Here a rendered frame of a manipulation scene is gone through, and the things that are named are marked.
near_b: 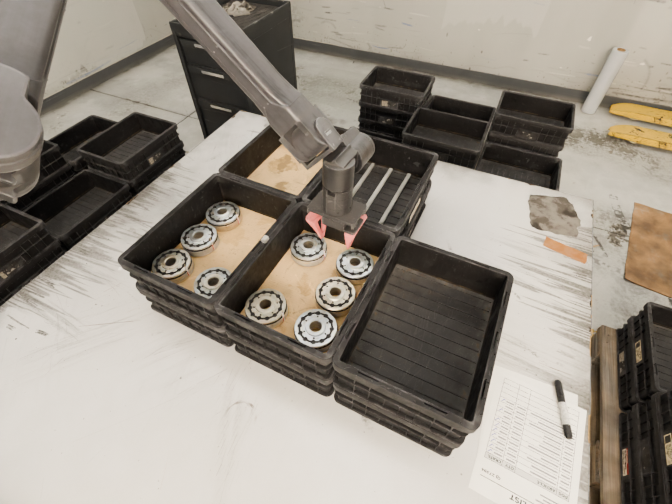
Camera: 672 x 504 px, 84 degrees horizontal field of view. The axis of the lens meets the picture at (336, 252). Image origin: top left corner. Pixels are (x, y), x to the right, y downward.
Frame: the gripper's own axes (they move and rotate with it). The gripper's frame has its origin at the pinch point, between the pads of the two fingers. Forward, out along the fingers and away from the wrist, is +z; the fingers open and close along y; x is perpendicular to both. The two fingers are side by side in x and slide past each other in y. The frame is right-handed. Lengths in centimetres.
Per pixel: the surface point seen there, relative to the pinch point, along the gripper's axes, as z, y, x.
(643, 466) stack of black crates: 77, -102, -24
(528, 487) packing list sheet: 36, -55, 15
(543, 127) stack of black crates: 41, -43, -164
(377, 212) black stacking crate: 21.8, 2.8, -36.6
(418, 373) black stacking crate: 23.6, -25.7, 7.9
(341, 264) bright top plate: 19.9, 2.7, -10.1
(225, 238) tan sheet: 23.4, 38.8, -5.7
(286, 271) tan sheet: 23.3, 16.1, -3.3
